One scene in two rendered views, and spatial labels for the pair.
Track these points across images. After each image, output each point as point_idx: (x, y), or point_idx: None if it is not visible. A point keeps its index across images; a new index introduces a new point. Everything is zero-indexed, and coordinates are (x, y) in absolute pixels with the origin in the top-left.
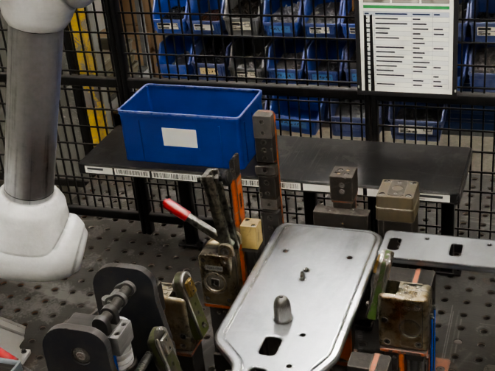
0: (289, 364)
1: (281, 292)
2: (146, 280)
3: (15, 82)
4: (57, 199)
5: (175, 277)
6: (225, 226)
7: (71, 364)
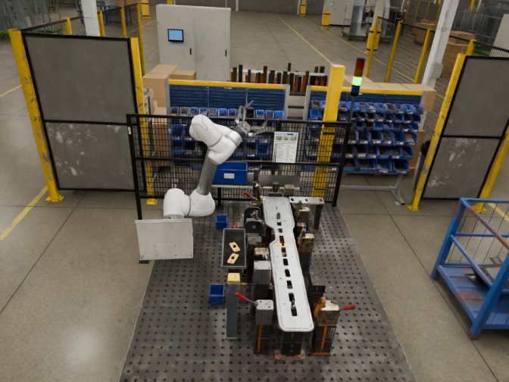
0: (285, 227)
1: (273, 212)
2: (258, 210)
3: (209, 164)
4: (210, 193)
5: None
6: (260, 197)
7: (251, 229)
